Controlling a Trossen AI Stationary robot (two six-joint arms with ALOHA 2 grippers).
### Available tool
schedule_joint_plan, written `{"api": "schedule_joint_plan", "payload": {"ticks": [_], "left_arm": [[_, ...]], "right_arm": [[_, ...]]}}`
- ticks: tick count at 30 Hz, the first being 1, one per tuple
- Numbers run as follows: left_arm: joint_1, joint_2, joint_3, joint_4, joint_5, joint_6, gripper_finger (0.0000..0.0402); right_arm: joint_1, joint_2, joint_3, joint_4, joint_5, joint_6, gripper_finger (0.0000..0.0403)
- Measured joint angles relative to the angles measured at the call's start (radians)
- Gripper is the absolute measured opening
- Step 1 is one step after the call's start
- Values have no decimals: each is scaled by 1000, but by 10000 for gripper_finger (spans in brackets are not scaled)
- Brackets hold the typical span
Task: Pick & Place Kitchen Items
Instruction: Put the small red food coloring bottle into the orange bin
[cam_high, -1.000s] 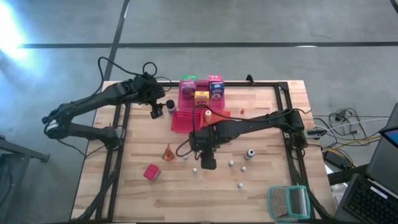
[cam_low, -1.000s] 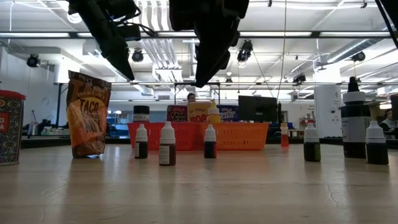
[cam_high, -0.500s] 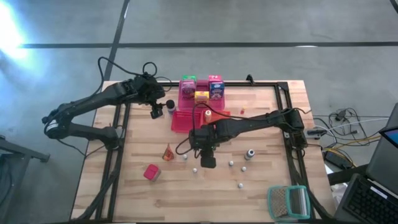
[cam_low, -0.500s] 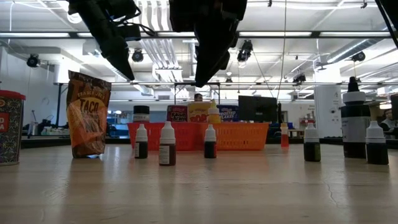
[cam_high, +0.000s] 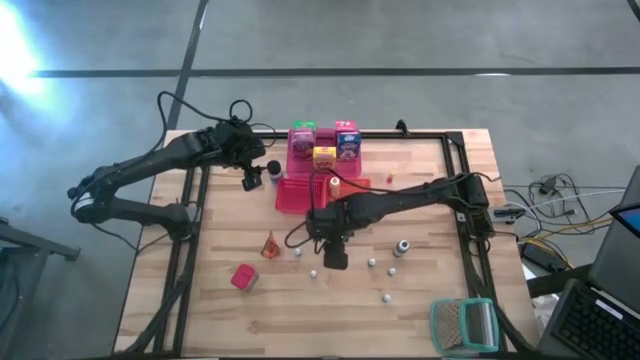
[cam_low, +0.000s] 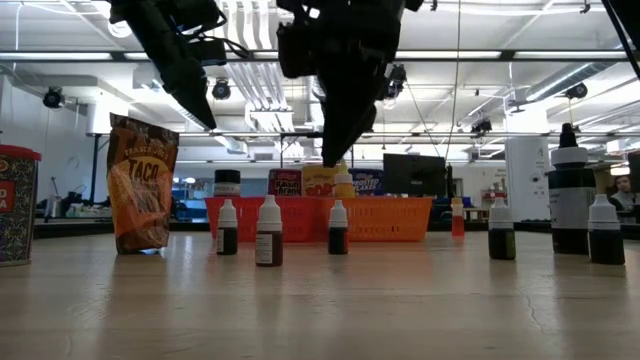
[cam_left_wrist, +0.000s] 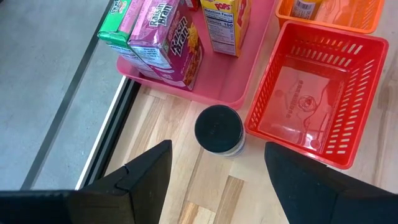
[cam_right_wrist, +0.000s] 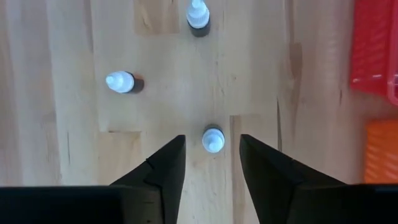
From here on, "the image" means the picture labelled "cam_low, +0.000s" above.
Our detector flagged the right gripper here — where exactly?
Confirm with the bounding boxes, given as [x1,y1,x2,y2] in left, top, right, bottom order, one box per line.
[304,0,424,168]

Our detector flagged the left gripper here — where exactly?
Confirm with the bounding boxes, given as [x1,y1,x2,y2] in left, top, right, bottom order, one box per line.
[109,0,226,131]

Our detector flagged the blue Frosted Flakes box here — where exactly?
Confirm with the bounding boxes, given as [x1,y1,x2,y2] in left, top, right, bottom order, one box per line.
[349,168,385,197]

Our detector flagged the yellow squeeze bottle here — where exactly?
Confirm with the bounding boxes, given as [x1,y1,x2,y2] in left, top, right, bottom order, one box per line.
[333,159,356,199]

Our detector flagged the yellow Corn Pops box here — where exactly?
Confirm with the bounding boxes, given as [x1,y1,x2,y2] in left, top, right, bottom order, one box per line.
[301,164,341,197]

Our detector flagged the black-lidded spice jar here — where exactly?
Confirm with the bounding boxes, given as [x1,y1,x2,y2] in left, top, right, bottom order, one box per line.
[213,168,242,198]

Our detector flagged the small dark red dropper bottle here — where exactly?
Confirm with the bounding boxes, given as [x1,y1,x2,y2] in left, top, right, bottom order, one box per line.
[327,199,349,256]

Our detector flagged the small orange dropper bottle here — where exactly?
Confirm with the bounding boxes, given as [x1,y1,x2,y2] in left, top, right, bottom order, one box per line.
[450,196,464,239]

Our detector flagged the small brown dropper bottle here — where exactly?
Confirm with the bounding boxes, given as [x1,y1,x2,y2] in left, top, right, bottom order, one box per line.
[255,194,284,268]

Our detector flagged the small green dropper bottle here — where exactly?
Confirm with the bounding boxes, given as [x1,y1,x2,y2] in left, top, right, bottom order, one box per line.
[488,194,517,261]

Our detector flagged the red-lidded patterned can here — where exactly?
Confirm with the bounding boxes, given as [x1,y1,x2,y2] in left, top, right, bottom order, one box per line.
[0,144,42,267]

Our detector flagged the large black dropper bottle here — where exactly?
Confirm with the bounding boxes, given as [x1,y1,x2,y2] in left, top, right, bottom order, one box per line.
[547,122,597,256]

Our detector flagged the small black dropper bottle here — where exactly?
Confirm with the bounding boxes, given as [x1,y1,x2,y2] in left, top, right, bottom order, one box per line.
[587,193,626,266]

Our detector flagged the black monitor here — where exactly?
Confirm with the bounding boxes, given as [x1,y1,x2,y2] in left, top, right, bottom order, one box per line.
[382,153,448,198]

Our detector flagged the orange taco seasoning bag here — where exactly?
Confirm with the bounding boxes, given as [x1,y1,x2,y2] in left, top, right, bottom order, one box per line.
[106,113,180,255]

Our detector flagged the orange slotted plastic basket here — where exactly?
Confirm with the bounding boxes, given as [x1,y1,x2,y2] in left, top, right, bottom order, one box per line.
[317,195,435,244]

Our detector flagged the dark background workbench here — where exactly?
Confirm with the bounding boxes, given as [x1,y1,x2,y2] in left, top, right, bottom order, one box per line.
[33,214,116,239]

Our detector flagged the white cylindrical column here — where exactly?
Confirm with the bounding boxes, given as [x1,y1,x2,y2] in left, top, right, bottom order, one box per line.
[504,137,551,223]

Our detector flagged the person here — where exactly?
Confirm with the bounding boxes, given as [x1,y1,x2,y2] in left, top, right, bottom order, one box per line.
[607,174,640,214]

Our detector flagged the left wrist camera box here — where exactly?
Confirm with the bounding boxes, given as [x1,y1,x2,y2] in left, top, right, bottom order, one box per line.
[191,37,229,67]

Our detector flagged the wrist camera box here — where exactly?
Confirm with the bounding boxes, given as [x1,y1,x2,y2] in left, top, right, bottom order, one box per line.
[191,37,229,67]
[276,22,312,80]

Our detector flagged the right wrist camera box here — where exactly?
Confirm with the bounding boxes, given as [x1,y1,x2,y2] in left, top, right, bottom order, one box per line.
[276,22,312,80]

